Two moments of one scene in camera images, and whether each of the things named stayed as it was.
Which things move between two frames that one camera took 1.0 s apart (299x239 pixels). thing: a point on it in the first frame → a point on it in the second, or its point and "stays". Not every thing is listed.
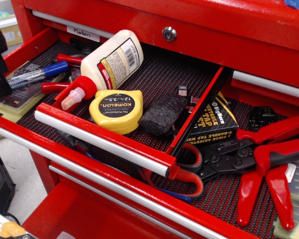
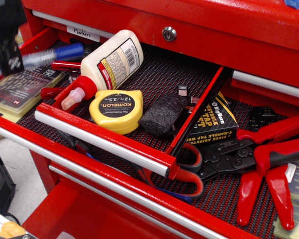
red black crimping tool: x=244 y=154 stays
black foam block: x=161 y=118 stays
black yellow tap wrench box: x=218 y=123 stays
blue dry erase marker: x=46 y=71 → x=60 y=52
